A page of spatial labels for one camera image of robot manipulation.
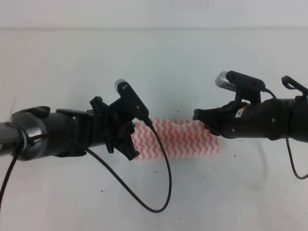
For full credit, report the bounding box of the right camera cable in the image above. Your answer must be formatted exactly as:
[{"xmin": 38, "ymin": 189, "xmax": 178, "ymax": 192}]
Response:
[{"xmin": 263, "ymin": 76, "xmax": 308, "ymax": 180}]

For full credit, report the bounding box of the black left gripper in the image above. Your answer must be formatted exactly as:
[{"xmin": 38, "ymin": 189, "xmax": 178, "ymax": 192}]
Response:
[{"xmin": 90, "ymin": 96, "xmax": 140, "ymax": 161}]

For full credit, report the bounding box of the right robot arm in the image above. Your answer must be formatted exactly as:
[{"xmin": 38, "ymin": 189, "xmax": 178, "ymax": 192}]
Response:
[{"xmin": 193, "ymin": 98, "xmax": 308, "ymax": 142}]

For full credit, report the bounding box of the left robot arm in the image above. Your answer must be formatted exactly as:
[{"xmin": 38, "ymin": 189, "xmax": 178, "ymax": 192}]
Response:
[{"xmin": 0, "ymin": 96, "xmax": 140, "ymax": 161}]

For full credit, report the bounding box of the camera cable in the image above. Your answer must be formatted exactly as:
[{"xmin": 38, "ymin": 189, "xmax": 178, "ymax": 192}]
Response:
[
  {"xmin": 263, "ymin": 76, "xmax": 308, "ymax": 180},
  {"xmin": 0, "ymin": 117, "xmax": 173, "ymax": 214}
]

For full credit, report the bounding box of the left camera cable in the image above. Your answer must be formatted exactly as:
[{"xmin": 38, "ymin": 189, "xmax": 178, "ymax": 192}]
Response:
[{"xmin": 0, "ymin": 117, "xmax": 173, "ymax": 214}]

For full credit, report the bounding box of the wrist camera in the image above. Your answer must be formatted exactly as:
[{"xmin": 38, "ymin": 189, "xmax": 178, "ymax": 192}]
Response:
[
  {"xmin": 115, "ymin": 79, "xmax": 149, "ymax": 121},
  {"xmin": 215, "ymin": 71, "xmax": 266, "ymax": 104}
]

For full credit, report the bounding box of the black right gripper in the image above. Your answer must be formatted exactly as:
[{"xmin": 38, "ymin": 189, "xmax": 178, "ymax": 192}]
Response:
[{"xmin": 192, "ymin": 101, "xmax": 272, "ymax": 139}]

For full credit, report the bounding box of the pink wavy striped towel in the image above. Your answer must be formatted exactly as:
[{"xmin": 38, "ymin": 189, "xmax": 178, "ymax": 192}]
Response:
[{"xmin": 132, "ymin": 118, "xmax": 220, "ymax": 160}]

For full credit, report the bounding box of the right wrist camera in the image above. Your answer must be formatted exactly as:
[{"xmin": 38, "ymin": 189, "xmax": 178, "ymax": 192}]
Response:
[{"xmin": 215, "ymin": 71, "xmax": 266, "ymax": 104}]

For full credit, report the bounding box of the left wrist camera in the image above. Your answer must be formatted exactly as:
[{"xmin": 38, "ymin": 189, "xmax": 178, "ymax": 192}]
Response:
[{"xmin": 115, "ymin": 79, "xmax": 149, "ymax": 121}]

